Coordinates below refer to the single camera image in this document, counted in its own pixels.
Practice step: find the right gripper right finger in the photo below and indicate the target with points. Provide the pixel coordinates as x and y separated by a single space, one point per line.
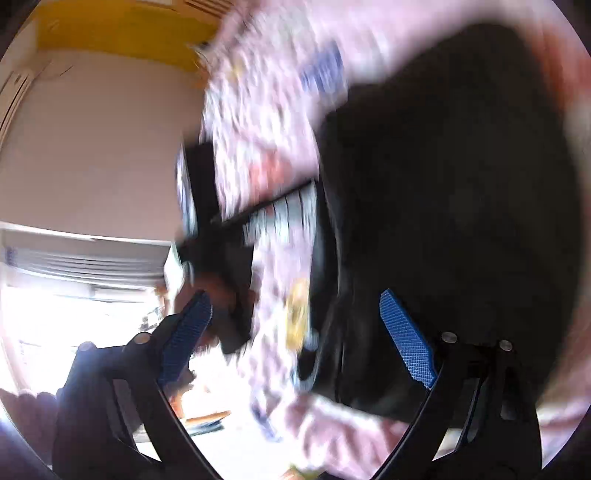
478 420

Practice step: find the purple sleeved left forearm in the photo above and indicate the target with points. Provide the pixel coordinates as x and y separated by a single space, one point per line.
35 417

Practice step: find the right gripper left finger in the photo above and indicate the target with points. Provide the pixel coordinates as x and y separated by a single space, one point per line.
114 418

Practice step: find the white window blind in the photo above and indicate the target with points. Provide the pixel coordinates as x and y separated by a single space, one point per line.
89 260

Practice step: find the white wall air conditioner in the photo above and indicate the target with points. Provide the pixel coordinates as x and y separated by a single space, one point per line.
12 94

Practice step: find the pink patterned bed quilt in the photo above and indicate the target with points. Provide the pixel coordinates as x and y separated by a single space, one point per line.
275 66

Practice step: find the black leather jacket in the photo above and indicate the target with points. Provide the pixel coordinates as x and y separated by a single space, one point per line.
450 184

